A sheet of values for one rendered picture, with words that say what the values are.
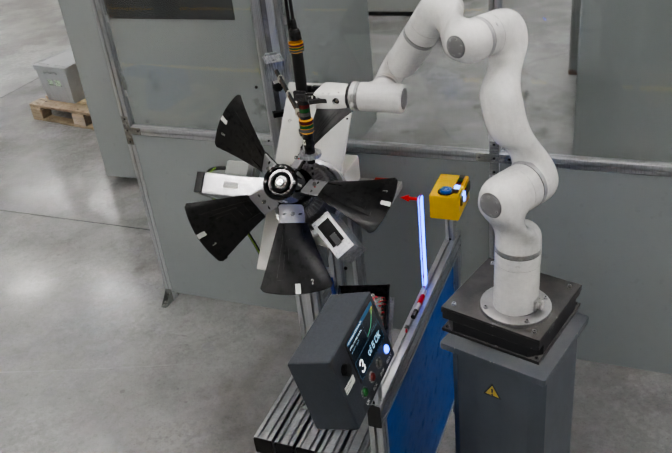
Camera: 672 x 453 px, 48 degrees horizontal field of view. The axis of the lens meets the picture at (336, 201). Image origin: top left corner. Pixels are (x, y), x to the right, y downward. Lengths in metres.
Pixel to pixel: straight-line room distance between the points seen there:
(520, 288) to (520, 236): 0.17
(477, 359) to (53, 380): 2.31
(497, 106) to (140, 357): 2.45
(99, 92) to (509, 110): 3.75
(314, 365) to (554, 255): 1.71
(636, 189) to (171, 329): 2.28
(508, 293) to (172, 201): 2.10
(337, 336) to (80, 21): 3.73
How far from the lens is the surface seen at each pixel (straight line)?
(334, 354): 1.64
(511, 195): 1.85
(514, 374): 2.08
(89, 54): 5.16
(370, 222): 2.30
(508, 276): 2.03
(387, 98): 2.15
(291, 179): 2.40
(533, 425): 2.21
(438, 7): 1.90
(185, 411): 3.46
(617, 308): 3.28
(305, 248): 2.42
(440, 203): 2.56
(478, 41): 1.78
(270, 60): 2.88
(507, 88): 1.86
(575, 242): 3.12
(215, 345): 3.76
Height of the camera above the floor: 2.32
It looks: 29 degrees down
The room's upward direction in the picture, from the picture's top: 7 degrees counter-clockwise
